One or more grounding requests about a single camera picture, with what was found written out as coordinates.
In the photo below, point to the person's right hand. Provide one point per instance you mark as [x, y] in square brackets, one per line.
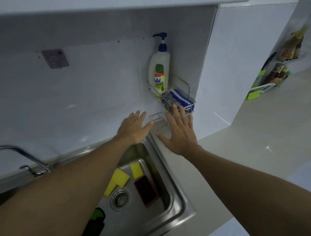
[182, 138]

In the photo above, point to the person's left hand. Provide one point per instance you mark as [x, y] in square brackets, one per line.
[133, 130]

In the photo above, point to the steel wool scrubber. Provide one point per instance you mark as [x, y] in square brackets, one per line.
[170, 101]

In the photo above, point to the blue white scrub brush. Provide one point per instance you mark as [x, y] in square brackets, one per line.
[183, 98]

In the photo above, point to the yellow sponge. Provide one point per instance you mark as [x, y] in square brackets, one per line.
[109, 189]
[136, 170]
[121, 177]

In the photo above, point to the green-capped dish soap bottle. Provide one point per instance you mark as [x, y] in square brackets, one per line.
[159, 82]

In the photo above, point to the stainless steel double sink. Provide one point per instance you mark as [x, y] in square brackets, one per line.
[170, 194]

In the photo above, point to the red tray with black sponge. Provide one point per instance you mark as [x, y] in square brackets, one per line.
[146, 190]

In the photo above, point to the white pump bottle blue pump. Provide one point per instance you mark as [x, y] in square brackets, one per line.
[160, 57]

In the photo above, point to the person's left forearm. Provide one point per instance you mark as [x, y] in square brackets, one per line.
[60, 189]

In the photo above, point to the person's right forearm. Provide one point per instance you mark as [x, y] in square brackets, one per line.
[255, 192]

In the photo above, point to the metal drain strainer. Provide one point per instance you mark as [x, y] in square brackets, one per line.
[119, 200]

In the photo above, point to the bright green scrubbing pad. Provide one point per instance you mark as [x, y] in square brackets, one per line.
[253, 95]

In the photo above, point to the chrome gooseneck faucet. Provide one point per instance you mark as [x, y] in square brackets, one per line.
[31, 158]

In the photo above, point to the purple adhesive wall hook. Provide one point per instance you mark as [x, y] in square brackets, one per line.
[55, 58]

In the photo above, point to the white wall cabinet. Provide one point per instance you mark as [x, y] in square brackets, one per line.
[109, 6]

